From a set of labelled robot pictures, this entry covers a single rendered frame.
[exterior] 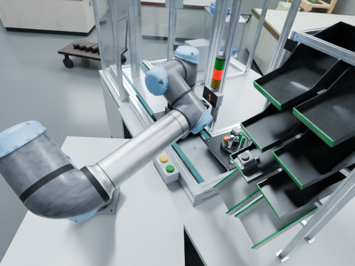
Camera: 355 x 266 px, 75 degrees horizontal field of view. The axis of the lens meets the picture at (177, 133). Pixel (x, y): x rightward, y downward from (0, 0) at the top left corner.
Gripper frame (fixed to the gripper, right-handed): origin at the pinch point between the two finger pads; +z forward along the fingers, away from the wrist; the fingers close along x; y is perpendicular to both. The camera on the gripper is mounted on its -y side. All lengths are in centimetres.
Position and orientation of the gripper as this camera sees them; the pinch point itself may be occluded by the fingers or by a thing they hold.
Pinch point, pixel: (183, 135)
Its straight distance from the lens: 93.0
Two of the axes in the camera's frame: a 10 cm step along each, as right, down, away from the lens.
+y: -8.8, 2.6, -4.0
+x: 4.7, 6.0, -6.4
